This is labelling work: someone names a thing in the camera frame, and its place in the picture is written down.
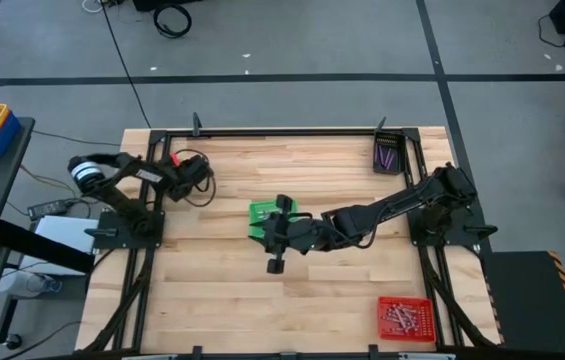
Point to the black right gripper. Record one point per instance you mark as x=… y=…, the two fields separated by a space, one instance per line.
x=297 y=235

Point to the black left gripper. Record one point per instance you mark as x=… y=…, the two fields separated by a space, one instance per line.
x=189 y=175

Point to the gray crayon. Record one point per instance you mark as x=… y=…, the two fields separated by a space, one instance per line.
x=264 y=214
x=263 y=218

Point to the red plastic basket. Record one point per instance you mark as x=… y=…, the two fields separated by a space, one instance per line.
x=382 y=335

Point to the black plastic basket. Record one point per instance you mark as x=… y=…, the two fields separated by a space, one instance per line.
x=400 y=150

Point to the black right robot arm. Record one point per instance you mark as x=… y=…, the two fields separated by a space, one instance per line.
x=392 y=205

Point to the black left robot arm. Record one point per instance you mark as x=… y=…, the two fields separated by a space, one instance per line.
x=122 y=205

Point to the green plastic basket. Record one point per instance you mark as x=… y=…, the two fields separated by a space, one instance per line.
x=257 y=206

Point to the black table clamp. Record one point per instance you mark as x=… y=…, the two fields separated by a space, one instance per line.
x=196 y=125
x=196 y=351
x=381 y=126
x=373 y=351

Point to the white box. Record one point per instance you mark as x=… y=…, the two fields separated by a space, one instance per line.
x=62 y=235

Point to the black power adapter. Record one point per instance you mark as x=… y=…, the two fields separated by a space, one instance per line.
x=49 y=209

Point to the black desk beam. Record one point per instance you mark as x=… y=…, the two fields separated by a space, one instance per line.
x=42 y=247

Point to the white bar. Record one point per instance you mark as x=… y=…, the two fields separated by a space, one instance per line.
x=147 y=357
x=427 y=357

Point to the black box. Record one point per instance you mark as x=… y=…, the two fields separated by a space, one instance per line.
x=162 y=4

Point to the clear plastic bottle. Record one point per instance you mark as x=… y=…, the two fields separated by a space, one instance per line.
x=32 y=284

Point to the black caster wheel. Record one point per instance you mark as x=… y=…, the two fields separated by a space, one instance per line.
x=12 y=341

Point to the black hazard-striped platform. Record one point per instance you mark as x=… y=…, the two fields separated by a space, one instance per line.
x=527 y=300

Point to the black aluminium table frame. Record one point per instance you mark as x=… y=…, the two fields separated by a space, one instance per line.
x=282 y=133

